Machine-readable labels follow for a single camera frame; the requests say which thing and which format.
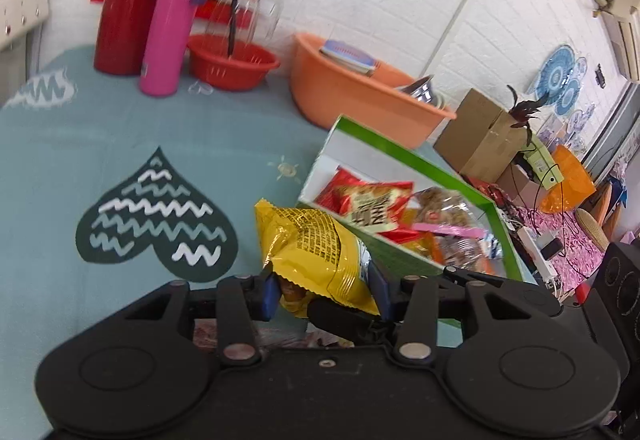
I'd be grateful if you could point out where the white air conditioner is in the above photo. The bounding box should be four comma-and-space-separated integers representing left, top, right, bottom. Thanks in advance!
582, 0, 640, 81

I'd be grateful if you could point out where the green cardboard box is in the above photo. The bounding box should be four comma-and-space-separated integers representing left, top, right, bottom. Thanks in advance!
296, 116, 538, 286

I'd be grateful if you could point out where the dark red leafy plant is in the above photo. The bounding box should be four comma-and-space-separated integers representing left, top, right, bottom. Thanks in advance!
506, 85, 551, 146

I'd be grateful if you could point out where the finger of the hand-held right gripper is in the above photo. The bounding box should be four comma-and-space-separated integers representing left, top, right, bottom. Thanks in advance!
307, 299, 383, 347
442, 265, 503, 288

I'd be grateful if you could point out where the teal printed tablecloth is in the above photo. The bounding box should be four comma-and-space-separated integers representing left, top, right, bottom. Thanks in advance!
0, 44, 501, 440

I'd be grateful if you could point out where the white power strip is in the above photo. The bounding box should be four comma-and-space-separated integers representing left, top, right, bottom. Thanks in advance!
517, 226, 558, 286

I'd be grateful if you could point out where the red and beige snack packet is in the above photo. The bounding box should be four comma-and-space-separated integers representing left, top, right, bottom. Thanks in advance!
315, 167, 416, 235

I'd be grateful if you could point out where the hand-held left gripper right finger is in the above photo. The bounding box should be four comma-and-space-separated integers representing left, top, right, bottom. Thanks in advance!
370, 265, 561, 362

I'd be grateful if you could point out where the orange plastic basin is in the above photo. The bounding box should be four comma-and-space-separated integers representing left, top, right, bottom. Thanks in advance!
290, 33, 457, 150

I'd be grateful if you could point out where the red plastic basket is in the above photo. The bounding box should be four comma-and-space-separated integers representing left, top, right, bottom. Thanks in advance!
187, 34, 281, 91

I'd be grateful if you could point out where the small blue patterned wall plate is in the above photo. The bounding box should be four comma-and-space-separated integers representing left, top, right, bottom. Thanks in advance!
552, 77, 583, 116

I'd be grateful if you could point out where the large blue patterned wall plate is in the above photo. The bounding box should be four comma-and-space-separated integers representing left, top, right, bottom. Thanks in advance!
532, 45, 576, 93

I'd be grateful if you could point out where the orange plastic bag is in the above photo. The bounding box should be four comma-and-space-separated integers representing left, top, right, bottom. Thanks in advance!
539, 145, 597, 214

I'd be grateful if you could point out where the orange snack packet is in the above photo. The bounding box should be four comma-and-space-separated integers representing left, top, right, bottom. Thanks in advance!
400, 232, 446, 263

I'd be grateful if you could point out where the metal bowl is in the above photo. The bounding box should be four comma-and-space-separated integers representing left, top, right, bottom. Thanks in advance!
397, 75, 448, 111

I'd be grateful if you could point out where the clear glass jar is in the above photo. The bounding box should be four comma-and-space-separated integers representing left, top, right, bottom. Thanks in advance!
207, 0, 281, 56

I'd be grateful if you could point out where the pink thermos bottle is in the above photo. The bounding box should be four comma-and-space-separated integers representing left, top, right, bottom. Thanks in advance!
139, 0, 211, 97

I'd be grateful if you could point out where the small brown cardboard box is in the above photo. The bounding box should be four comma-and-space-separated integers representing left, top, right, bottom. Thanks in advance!
497, 162, 548, 208

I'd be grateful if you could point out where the pink strip snack packet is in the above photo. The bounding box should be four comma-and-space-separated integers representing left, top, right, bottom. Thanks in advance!
412, 220, 488, 241

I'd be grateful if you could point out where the clear red-edged date packet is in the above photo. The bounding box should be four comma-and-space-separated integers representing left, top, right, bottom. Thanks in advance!
440, 236, 501, 276

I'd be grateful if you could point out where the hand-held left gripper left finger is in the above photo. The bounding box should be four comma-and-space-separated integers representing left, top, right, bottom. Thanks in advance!
122, 272, 281, 368

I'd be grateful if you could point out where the yellow snack packet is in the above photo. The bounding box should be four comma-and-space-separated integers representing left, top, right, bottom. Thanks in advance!
254, 199, 382, 318

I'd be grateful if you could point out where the pink patterned tablecloth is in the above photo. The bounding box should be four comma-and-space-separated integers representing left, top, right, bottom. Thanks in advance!
475, 185, 608, 301

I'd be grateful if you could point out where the clear packet with round label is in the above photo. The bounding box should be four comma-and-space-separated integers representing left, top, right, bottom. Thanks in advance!
407, 187, 488, 233

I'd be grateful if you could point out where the small green carton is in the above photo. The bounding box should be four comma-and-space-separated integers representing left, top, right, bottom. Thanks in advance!
520, 140, 563, 191

